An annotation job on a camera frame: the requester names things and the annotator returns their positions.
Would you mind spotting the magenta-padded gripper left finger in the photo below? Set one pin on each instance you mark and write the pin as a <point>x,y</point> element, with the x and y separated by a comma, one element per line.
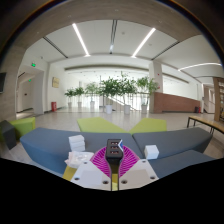
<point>90,175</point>

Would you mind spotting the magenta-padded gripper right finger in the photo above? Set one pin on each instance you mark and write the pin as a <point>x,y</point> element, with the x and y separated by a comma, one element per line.
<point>138,173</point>

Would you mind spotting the black charger block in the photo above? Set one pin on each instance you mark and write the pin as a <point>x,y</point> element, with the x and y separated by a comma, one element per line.
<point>113,151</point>

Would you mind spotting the pink wet wipes pack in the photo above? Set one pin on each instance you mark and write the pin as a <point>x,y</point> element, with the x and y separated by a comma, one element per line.
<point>78,158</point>

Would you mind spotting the small white cube box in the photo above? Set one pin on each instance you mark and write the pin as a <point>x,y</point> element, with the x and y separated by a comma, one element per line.
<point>151,152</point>

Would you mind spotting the stack of white packs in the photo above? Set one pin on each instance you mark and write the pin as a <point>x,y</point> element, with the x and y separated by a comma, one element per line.
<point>77,143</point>

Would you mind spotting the wide grey seat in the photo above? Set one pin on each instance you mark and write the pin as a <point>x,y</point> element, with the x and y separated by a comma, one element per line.
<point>183,165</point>

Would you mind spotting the grey seat with pointed end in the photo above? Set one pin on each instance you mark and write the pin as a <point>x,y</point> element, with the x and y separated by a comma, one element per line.
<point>180,141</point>

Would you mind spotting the long curved grey seat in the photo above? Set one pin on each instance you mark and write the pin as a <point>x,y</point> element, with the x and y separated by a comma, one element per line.
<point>45,145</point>

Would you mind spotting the red bin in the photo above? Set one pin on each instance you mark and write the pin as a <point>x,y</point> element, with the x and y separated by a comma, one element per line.
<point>53,106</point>

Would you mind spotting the lime green bench seat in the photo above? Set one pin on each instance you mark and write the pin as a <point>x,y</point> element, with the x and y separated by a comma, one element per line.
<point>23,126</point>

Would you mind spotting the wooden bench with black legs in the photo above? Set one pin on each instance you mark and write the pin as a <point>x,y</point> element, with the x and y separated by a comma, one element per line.
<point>206,122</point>

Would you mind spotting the row of potted plants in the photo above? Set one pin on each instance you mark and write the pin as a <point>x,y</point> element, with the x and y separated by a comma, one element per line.
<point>110,88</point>

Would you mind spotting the dark grey cube stool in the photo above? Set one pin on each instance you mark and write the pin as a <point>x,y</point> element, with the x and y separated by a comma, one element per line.
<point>7,133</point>

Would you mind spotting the wooden shelf unit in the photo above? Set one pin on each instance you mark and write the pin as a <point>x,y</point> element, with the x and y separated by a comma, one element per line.
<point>220,100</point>

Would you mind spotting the ceiling light strips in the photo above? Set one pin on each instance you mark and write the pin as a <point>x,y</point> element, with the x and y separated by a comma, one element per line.
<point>80,39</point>

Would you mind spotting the framed wall picture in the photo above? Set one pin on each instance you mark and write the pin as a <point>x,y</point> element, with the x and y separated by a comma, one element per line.
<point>55,82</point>

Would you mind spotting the dark wall screen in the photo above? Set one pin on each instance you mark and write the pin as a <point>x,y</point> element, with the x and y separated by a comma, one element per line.
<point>2,82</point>

